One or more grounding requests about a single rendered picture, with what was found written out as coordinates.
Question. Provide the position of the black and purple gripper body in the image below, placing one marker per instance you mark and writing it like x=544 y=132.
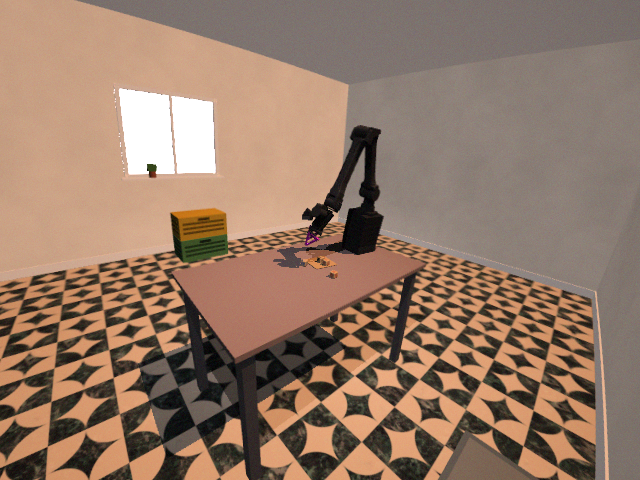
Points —
x=319 y=232

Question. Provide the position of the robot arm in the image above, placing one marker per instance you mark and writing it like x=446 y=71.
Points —
x=363 y=137

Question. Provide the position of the orange mat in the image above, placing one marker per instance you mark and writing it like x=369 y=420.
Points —
x=313 y=262

